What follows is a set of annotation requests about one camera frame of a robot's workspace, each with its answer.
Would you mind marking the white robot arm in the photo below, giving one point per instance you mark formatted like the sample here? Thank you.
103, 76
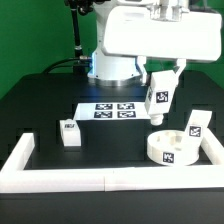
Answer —
111, 69

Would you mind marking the white marker tag sheet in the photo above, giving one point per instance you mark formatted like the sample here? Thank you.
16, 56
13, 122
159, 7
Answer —
111, 111

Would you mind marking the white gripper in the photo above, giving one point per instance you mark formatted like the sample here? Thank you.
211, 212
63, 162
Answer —
130, 31

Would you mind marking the white U-shaped fence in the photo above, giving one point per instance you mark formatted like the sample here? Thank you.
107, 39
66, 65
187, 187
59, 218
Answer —
15, 178

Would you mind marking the white round stool seat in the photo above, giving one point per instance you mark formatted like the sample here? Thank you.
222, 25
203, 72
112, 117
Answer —
173, 148

